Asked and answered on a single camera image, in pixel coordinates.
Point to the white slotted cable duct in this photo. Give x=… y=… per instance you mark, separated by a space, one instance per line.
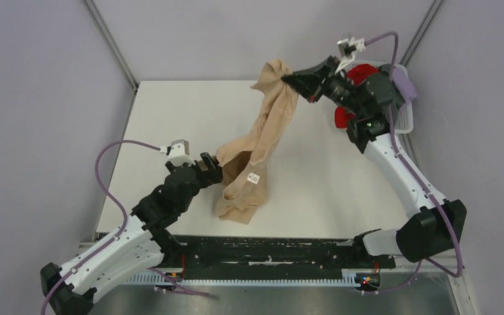
x=347 y=279

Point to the corner wall profile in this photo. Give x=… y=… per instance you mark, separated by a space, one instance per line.
x=421 y=31
x=111 y=43

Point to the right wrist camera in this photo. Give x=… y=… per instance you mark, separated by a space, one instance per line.
x=349 y=48

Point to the white plastic laundry basket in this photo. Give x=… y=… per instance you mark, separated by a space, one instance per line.
x=404 y=114

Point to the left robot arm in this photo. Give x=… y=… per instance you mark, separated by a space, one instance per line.
x=140 y=242

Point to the left corner wall profile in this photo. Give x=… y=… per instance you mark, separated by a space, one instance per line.
x=111 y=43

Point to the aluminium frame rail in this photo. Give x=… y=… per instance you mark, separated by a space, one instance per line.
x=448 y=260

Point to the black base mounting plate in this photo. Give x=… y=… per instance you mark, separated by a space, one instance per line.
x=253 y=258

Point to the lilac t shirt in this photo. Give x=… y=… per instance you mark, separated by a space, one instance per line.
x=404 y=85

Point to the right corner wall profile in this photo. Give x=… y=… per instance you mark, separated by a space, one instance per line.
x=421 y=31

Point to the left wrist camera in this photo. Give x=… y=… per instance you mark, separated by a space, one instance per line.
x=177 y=153

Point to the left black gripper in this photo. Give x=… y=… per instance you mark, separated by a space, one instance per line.
x=212 y=176

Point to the beige t shirt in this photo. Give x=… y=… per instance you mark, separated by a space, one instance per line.
x=244 y=160

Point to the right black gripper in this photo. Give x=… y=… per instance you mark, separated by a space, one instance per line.
x=306 y=87

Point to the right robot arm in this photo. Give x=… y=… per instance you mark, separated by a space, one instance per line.
x=435 y=224

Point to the red t shirt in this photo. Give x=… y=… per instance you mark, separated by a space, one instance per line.
x=358 y=75

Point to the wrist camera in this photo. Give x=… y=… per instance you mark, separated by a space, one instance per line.
x=349 y=48
x=177 y=153

